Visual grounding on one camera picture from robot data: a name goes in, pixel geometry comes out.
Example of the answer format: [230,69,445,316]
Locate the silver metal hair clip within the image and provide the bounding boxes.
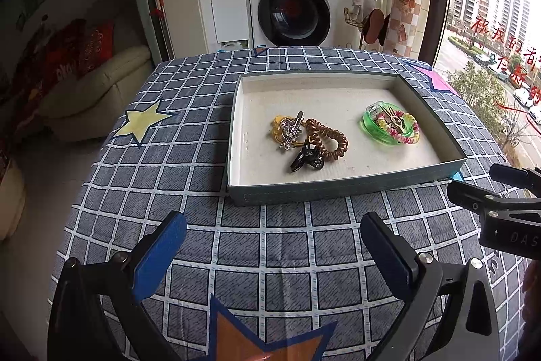
[279,111,306,150]

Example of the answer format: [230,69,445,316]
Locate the red handled mop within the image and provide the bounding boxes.
[150,0,175,61]

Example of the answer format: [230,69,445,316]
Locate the white washing machine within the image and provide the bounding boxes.
[246,0,339,49]

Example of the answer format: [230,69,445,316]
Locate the brown round chair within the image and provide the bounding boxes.
[359,8,392,49]

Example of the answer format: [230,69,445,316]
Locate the gold wire chair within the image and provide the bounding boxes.
[343,0,373,28]

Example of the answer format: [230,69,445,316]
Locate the brown spiral hair tie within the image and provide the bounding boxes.
[305,118,348,163]

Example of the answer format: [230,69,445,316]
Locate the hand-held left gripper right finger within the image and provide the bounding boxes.
[360,211,501,361]

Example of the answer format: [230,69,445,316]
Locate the grey checked star tablecloth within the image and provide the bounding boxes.
[51,47,529,361]

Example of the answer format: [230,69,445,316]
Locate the green tree outside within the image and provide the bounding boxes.
[447,61,529,144]

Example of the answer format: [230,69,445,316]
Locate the black claw hair clip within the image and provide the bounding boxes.
[288,139,325,173]

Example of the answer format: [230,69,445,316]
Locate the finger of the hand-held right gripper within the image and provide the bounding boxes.
[489,163,541,191]
[447,180,541,218]

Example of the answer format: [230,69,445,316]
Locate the yellow cord bracelet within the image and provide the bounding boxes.
[269,115,307,148]

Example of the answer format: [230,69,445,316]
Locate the checkered printed wall panel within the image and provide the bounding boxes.
[386,0,424,57]

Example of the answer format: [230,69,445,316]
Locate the grey cardboard tray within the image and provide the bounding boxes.
[225,70,468,207]

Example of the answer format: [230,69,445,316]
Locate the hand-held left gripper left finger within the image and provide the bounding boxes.
[46,211,189,361]

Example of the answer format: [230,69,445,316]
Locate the pink yellow spiral hair tie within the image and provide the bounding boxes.
[375,111,420,146]

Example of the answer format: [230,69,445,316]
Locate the cream sofa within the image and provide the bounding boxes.
[40,46,155,142]

